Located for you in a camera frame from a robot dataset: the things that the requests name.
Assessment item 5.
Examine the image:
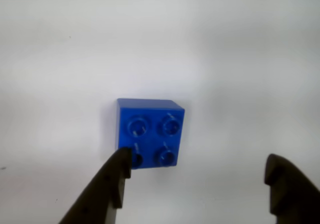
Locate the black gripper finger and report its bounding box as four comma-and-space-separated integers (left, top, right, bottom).
264, 153, 320, 224
58, 147, 133, 224

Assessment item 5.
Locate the blue lego brick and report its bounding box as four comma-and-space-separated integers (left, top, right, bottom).
116, 98, 186, 170

